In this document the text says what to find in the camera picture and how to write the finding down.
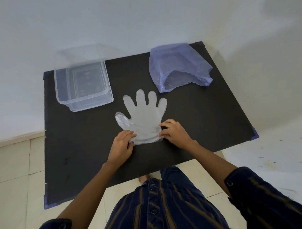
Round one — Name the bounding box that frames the person's left hand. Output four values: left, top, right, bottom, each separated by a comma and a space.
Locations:
107, 130, 137, 168

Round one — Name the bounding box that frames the person's right hand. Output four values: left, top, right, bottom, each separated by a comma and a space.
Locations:
158, 119, 198, 150

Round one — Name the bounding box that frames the clear plastic disposable glove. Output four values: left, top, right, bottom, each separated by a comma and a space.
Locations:
115, 89, 168, 146

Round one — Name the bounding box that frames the person's left forearm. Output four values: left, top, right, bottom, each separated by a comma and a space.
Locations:
56, 162, 119, 229

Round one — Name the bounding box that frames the person's right forearm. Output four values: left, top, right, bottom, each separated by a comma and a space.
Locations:
188, 140, 238, 198

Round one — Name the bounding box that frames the person's bare foot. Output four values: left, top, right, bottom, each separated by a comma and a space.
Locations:
137, 174, 151, 186

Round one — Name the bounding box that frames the purple translucent plastic bag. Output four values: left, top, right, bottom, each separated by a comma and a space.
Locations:
149, 42, 214, 93

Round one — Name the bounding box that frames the clear plastic storage container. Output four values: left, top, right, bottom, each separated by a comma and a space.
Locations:
53, 44, 114, 112

